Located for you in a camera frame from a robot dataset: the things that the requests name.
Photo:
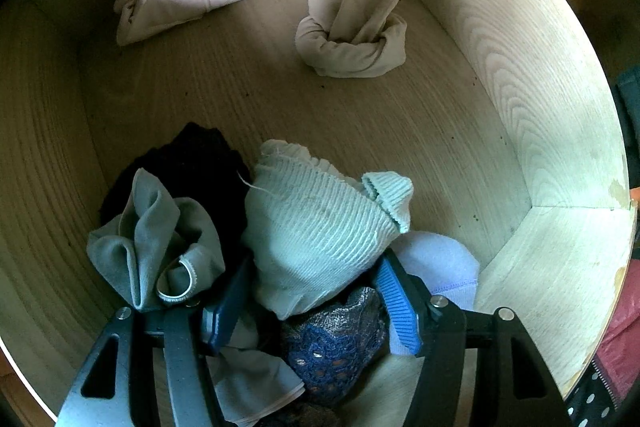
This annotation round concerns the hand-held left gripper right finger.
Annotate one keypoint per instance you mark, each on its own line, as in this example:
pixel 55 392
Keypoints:
pixel 397 307

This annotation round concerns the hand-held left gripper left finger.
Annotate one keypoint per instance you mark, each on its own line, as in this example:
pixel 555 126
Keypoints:
pixel 222 317

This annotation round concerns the light blue cloth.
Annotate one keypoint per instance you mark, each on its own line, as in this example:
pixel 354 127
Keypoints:
pixel 440 262

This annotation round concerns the pale white cloth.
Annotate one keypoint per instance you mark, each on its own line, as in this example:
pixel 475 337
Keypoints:
pixel 255 372

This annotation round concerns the blue lace cloth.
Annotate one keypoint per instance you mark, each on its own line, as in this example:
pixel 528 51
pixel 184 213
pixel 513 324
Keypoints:
pixel 325 347

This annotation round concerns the mint ribbed sock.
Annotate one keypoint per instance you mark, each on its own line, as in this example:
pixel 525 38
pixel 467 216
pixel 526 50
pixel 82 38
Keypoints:
pixel 315 237

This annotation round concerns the grey-green cloth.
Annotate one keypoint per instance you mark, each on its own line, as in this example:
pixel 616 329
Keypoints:
pixel 145 237

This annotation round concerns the black knit cloth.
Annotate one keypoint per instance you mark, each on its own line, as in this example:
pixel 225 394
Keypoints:
pixel 200 162

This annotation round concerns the wooden drawer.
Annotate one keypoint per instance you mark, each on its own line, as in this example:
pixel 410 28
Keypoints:
pixel 350 132

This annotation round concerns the beige stockings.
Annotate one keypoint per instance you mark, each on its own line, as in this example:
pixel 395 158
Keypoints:
pixel 350 22

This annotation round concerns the dark patterned cloth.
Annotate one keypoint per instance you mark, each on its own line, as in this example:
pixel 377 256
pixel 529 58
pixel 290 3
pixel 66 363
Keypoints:
pixel 300 417

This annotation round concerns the black polka dot cloth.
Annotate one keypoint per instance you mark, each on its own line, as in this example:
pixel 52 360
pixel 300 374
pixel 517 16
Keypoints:
pixel 592 397

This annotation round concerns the red cloth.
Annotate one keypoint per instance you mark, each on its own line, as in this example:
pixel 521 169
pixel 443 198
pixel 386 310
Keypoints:
pixel 622 332

